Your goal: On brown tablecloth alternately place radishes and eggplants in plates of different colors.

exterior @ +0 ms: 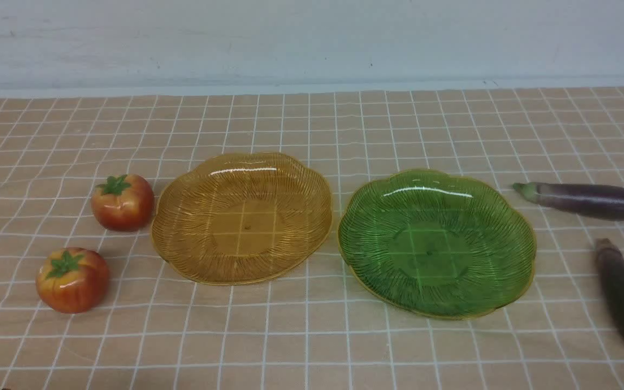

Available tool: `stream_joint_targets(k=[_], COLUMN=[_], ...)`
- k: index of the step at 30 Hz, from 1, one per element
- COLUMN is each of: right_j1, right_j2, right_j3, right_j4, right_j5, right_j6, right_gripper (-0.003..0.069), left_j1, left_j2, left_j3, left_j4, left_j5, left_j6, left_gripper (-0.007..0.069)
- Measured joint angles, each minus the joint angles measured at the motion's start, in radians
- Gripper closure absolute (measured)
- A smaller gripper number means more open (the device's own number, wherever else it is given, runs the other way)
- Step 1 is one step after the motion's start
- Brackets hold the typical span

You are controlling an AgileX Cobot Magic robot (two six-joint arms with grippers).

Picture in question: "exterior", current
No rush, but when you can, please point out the red tomato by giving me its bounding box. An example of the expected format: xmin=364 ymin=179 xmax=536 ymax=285
xmin=35 ymin=247 xmax=111 ymax=314
xmin=90 ymin=174 xmax=154 ymax=232

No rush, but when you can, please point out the amber ribbed plastic plate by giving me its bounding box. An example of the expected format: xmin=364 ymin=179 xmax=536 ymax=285
xmin=151 ymin=152 xmax=334 ymax=285

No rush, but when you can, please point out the green ribbed plastic plate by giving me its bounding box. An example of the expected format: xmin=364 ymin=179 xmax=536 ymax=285
xmin=337 ymin=168 xmax=537 ymax=320

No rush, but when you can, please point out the beige checkered tablecloth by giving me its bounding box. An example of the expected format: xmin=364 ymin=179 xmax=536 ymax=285
xmin=0 ymin=87 xmax=624 ymax=389

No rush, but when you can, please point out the purple eggplant green stem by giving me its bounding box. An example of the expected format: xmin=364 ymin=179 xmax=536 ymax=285
xmin=512 ymin=181 xmax=624 ymax=222

